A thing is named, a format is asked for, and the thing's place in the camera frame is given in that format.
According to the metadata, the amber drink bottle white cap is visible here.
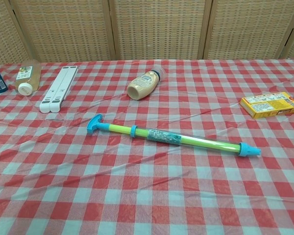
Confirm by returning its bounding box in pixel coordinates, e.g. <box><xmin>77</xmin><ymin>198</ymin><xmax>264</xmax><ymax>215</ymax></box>
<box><xmin>14</xmin><ymin>59</ymin><xmax>42</xmax><ymax>96</ymax></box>

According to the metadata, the beige squeeze sauce bottle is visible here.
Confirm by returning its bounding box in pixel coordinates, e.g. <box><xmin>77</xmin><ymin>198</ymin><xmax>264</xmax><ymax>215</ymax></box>
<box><xmin>126</xmin><ymin>65</ymin><xmax>167</xmax><ymax>100</ymax></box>

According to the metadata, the green and blue water pump toy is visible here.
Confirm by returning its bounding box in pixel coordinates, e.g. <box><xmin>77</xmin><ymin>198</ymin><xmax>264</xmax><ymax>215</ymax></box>
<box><xmin>86</xmin><ymin>114</ymin><xmax>241</xmax><ymax>151</ymax></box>

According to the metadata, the white folding stand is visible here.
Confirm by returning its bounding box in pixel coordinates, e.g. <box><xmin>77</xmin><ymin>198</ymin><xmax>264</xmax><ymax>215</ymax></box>
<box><xmin>39</xmin><ymin>66</ymin><xmax>78</xmax><ymax>114</ymax></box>

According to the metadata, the red white checked tablecloth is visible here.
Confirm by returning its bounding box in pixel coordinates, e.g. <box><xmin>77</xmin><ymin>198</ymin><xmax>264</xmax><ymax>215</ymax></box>
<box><xmin>0</xmin><ymin>58</ymin><xmax>294</xmax><ymax>235</ymax></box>

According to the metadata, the yellow printed cardboard box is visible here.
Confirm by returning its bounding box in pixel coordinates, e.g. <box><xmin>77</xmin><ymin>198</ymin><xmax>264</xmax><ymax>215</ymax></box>
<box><xmin>239</xmin><ymin>92</ymin><xmax>294</xmax><ymax>120</ymax></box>

